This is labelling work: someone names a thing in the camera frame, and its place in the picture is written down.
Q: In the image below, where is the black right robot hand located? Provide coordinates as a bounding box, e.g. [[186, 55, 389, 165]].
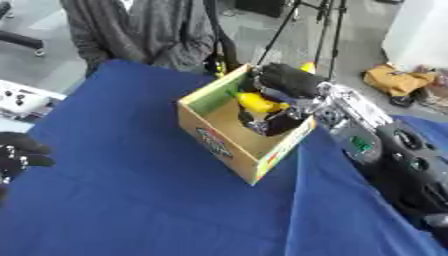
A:
[[236, 62, 329, 137]]

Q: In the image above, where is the black office chair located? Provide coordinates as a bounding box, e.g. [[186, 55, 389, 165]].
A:
[[0, 0, 48, 57]]

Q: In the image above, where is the white controller device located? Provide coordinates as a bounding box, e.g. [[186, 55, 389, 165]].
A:
[[0, 79, 69, 122]]

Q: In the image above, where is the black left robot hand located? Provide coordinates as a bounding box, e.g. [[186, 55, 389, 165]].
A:
[[0, 131, 58, 201]]

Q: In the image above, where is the tan cardboard box green inside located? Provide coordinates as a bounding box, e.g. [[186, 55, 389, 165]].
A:
[[176, 63, 319, 187]]

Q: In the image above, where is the yellow toy banana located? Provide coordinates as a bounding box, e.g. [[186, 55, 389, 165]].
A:
[[234, 92, 291, 114]]

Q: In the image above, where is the person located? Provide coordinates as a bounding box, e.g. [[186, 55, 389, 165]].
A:
[[57, 0, 242, 78]]

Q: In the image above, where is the black tripod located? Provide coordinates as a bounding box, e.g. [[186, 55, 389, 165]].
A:
[[253, 0, 350, 82]]

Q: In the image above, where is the white cabinet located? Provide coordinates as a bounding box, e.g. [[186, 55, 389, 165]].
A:
[[379, 0, 448, 72]]

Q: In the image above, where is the tan bag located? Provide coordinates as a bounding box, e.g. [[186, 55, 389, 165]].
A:
[[362, 63, 438, 108]]

